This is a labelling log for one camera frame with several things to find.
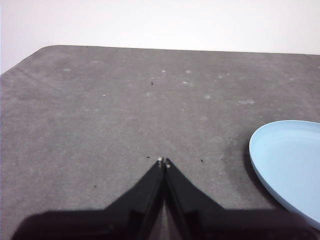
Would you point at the blue round plate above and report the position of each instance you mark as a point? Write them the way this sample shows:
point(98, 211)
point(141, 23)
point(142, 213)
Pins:
point(292, 162)

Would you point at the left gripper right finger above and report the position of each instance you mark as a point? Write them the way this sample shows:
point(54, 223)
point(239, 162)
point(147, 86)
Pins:
point(212, 225)

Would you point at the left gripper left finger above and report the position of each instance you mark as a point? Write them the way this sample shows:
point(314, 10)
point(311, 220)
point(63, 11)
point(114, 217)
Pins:
point(112, 225)

